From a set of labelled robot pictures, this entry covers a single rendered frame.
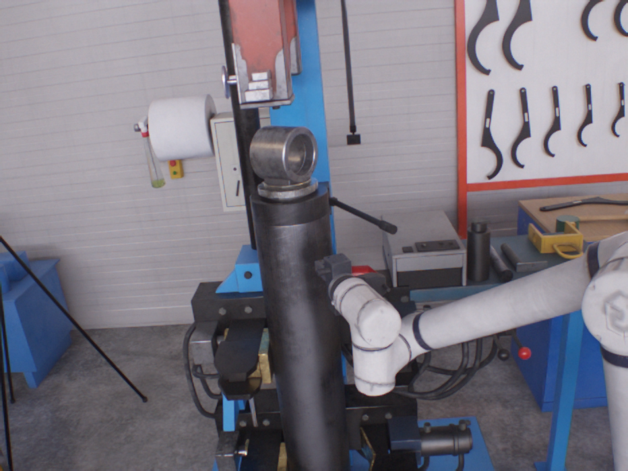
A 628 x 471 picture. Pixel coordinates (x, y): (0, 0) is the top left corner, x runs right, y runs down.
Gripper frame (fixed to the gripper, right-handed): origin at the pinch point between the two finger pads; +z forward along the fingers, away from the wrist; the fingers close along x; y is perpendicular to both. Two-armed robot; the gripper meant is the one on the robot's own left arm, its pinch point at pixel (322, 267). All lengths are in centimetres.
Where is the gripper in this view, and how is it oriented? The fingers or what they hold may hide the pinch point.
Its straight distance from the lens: 138.9
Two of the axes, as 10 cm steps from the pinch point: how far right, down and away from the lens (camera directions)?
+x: 0.9, 9.3, 3.7
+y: -9.4, 2.1, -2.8
